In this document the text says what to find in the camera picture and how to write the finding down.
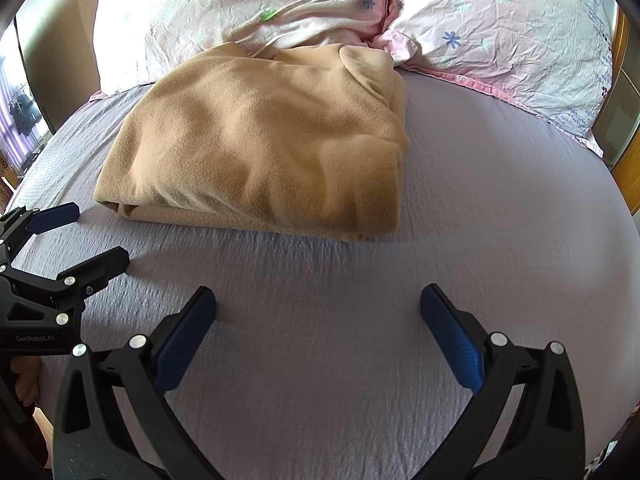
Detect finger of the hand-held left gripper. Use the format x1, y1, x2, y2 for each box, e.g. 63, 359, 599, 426
0, 246, 131, 331
0, 202, 81, 262

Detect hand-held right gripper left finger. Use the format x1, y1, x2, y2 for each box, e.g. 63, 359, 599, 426
51, 286, 236, 480

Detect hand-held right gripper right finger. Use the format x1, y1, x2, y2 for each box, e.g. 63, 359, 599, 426
415, 284, 587, 480

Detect tan fleece garment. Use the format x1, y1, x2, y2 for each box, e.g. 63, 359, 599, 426
94, 41, 412, 243

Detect dark hanging clothes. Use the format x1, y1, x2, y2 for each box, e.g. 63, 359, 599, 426
8, 86, 42, 137

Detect person's left hand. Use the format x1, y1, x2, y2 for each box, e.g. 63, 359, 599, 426
9, 355, 45, 407

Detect purple window curtain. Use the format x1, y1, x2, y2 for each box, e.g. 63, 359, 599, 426
0, 25, 51, 173

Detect pink tree print pillow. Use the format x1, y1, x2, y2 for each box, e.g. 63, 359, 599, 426
92, 0, 420, 96

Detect pink flower print pillow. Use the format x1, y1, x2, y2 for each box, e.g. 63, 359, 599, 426
382, 0, 616, 155

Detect wooden bed headboard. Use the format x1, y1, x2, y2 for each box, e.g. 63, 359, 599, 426
600, 6, 640, 217

